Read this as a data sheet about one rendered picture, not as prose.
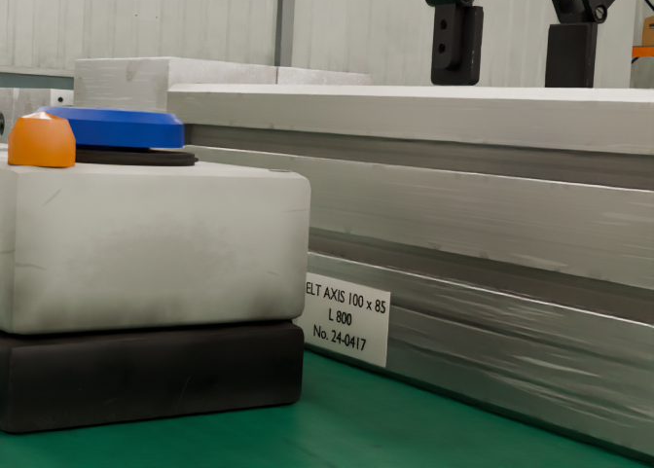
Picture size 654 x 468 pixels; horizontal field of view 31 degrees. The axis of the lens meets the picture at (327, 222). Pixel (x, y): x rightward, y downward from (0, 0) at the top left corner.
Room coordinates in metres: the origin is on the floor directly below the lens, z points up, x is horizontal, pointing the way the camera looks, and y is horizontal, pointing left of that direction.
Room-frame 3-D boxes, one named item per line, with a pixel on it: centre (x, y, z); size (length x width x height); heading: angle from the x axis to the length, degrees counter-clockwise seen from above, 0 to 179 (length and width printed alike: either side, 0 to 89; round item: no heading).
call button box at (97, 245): (0.31, 0.05, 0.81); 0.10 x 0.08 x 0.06; 126
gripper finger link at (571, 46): (0.67, -0.14, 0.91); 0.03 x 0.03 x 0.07; 36
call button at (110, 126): (0.31, 0.06, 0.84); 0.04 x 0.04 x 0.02
